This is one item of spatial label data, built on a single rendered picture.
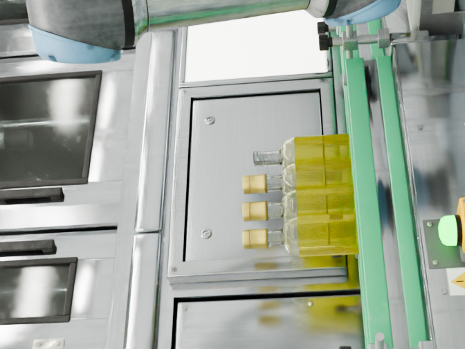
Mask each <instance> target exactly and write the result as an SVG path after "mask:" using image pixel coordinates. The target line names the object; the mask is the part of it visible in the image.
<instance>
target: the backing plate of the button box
mask: <svg viewBox="0 0 465 349"><path fill-rule="evenodd" d="M440 220H441V219H435V220H422V222H423V232H424V237H425V243H426V252H427V257H428V267H429V269H441V268H456V267H465V262H462V260H461V256H460V252H459V246H455V245H451V246H447V245H445V244H443V243H442V241H441V239H440V237H439V223H440Z"/></svg>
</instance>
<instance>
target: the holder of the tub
mask: <svg viewBox="0 0 465 349"><path fill-rule="evenodd" d="M464 17H465V0H421V10H420V19H419V26H417V29H418V30H427V31H428V32H429V36H430V41H431V42H432V41H442V40H452V39H459V34H462V32H463V26H464Z"/></svg>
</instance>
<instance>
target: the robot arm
mask: <svg viewBox="0 0 465 349"><path fill-rule="evenodd" d="M400 3H401V0H26V6H27V11H28V18H29V22H30V23H29V24H28V27H29V29H31V33H32V36H33V42H34V45H35V50H36V52H37V54H38V55H39V56H40V57H42V58H43V59H45V60H48V61H51V62H57V63H64V64H102V63H107V62H115V61H117V60H119V59H120V58H121V57H122V53H123V51H122V48H125V47H130V46H135V45H136V44H137V43H138V41H139V40H140V38H141V37H142V36H143V35H144V34H145V33H151V32H156V31H161V30H170V29H175V28H184V27H189V26H198V25H204V24H212V23H217V22H223V21H232V20H237V19H246V18H251V17H260V16H265V15H274V14H279V13H284V12H293V11H298V10H305V11H306V12H308V13H309V14H310V15H311V16H312V17H314V18H316V19H317V18H323V19H324V21H325V23H326V24H327V25H329V26H348V25H352V24H354V25H356V24H362V23H365V22H369V21H374V20H376V19H380V18H382V17H385V16H387V15H389V14H391V13H392V12H394V11H395V10H396V9H397V8H398V7H399V5H400Z"/></svg>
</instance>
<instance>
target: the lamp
mask: <svg viewBox="0 0 465 349"><path fill-rule="evenodd" d="M439 237H440V239H441V241H442V243H443V244H445V245H447V246H451V245H455V246H461V245H462V238H463V235H462V221H461V217H460V216H459V215H449V216H444V217H443V218H441V220H440V223H439Z"/></svg>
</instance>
